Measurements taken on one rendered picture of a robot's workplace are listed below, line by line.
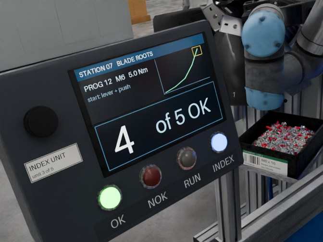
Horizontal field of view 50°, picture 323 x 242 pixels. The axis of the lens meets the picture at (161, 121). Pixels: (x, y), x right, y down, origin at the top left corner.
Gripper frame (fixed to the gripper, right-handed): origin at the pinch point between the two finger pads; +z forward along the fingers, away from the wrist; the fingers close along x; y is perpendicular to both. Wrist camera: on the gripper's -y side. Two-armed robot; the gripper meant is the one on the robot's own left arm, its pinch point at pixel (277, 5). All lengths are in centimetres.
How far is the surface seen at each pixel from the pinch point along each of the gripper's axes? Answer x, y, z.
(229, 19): 3.2, 14.8, 11.7
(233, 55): 12.6, 13.7, 3.6
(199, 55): -5, 7, -61
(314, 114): 71, -11, 83
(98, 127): -2, 15, -73
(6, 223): 101, 169, 24
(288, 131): 33.1, 0.1, -8.6
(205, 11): 0.3, 23.2, 19.4
